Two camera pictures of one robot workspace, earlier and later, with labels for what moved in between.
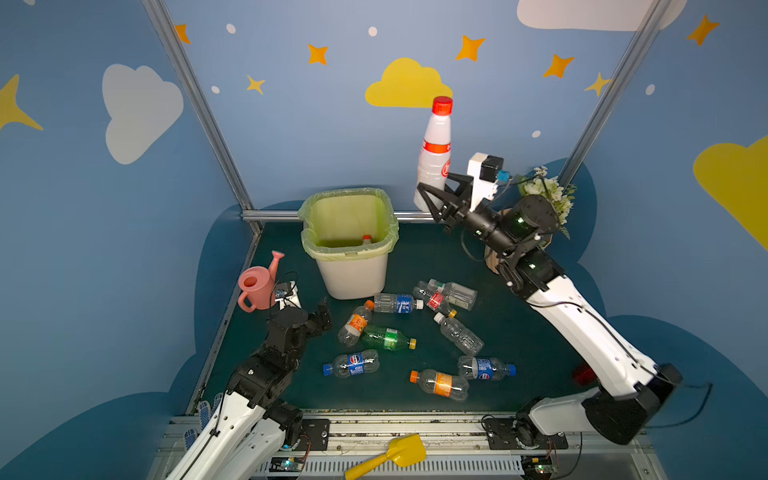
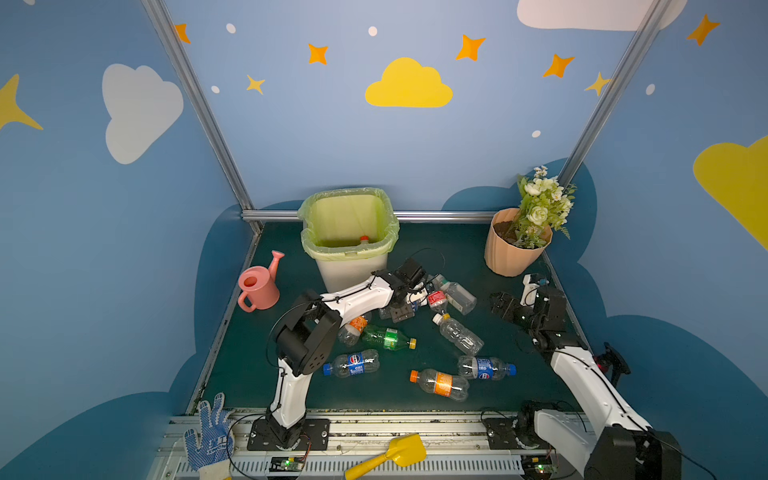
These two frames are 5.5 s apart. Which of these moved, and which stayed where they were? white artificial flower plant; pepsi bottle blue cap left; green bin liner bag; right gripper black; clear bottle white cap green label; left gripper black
Moved: right gripper black; left gripper black
Stayed: green bin liner bag; pepsi bottle blue cap left; clear bottle white cap green label; white artificial flower plant
